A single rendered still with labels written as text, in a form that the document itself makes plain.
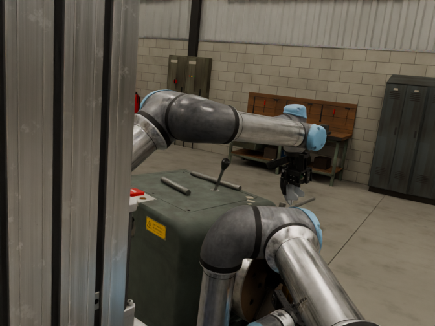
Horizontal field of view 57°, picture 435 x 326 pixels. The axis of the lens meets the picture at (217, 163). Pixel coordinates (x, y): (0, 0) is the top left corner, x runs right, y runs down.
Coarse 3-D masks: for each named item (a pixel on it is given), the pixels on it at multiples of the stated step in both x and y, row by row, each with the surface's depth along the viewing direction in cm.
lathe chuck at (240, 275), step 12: (252, 264) 120; (240, 276) 119; (252, 276) 121; (264, 276) 126; (240, 288) 119; (252, 288) 123; (264, 288) 127; (276, 288) 132; (240, 300) 120; (252, 300) 124; (240, 312) 122; (252, 312) 126
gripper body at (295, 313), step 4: (292, 304) 112; (284, 308) 107; (292, 308) 111; (296, 308) 111; (288, 312) 105; (292, 312) 105; (296, 312) 109; (292, 316) 104; (296, 316) 108; (300, 316) 108; (296, 320) 104; (300, 320) 105; (296, 324) 104; (300, 324) 103; (304, 324) 104
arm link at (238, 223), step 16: (240, 208) 87; (224, 224) 85; (240, 224) 84; (208, 240) 86; (224, 240) 84; (240, 240) 83; (208, 256) 86; (224, 256) 84; (240, 256) 85; (208, 272) 88; (224, 272) 86; (208, 288) 89; (224, 288) 88; (208, 304) 90; (224, 304) 90; (208, 320) 91; (224, 320) 92
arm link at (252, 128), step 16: (192, 96) 94; (176, 112) 92; (192, 112) 91; (208, 112) 91; (224, 112) 93; (240, 112) 99; (176, 128) 93; (192, 128) 91; (208, 128) 92; (224, 128) 93; (240, 128) 97; (256, 128) 100; (272, 128) 104; (288, 128) 108; (304, 128) 113; (320, 128) 114; (272, 144) 109; (288, 144) 112; (304, 144) 115; (320, 144) 116
